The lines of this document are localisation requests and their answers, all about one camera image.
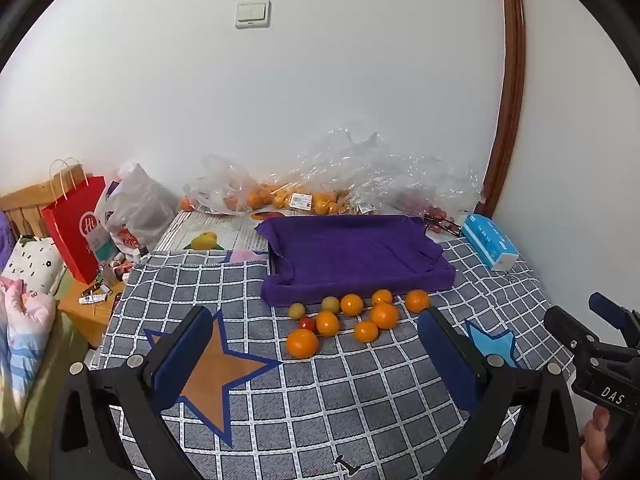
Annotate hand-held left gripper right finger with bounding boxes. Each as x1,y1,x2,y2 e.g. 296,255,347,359
417,306,583,480

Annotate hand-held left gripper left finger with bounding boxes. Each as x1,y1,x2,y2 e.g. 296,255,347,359
50,305,228,480

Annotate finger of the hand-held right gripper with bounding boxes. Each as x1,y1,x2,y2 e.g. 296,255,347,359
544,305,626,361
588,292,640,348

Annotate large mandarin orange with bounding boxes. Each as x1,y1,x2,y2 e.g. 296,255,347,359
286,328,320,359

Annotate purple towel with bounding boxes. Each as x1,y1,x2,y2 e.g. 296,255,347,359
255,214,457,307

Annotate person's right hand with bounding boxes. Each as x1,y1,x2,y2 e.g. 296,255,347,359
580,405,613,480

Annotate wooden bedside table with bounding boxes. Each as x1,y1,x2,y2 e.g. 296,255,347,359
59,280,128,348

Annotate small cosmetic bottles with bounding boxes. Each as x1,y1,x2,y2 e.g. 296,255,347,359
97,252,133,286

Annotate blue tissue box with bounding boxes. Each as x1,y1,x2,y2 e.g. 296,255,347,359
460,213,519,272

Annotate fruit print striped mat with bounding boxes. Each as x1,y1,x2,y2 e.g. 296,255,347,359
152,210,281,253

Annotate grey checked blanket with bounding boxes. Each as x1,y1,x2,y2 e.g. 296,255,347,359
92,235,576,480

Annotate teal and white carton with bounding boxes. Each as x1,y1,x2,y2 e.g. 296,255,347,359
87,222,123,266

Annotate green bed sheet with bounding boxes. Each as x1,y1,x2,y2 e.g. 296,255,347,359
10,310,91,461

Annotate pink and blue quilt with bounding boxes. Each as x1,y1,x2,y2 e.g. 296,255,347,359
0,277,57,436

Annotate white plastic bag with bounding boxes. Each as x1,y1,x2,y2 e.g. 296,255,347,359
95,162,181,263

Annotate red paper bag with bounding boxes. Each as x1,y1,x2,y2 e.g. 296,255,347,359
41,158,108,285

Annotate clear bag of mandarins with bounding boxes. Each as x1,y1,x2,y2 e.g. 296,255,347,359
182,155,261,216

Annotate clear bag of brown longans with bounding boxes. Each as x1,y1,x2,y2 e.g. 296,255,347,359
342,187,386,216

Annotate white flower print pillow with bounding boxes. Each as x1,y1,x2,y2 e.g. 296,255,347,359
0,235,66,296

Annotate crumpled clear plastic bag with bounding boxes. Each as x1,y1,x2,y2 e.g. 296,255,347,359
280,127,486,221

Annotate labelled bag of small oranges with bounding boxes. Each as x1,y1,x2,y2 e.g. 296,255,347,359
245,180,351,217

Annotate purple cloth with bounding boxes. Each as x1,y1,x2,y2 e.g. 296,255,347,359
0,210,21,271

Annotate wooden headboard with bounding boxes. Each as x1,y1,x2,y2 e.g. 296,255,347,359
0,164,93,241

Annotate brown wooden door frame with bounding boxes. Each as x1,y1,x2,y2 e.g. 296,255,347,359
472,0,527,217

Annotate white light switch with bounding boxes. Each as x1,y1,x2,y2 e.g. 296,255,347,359
235,0,272,29

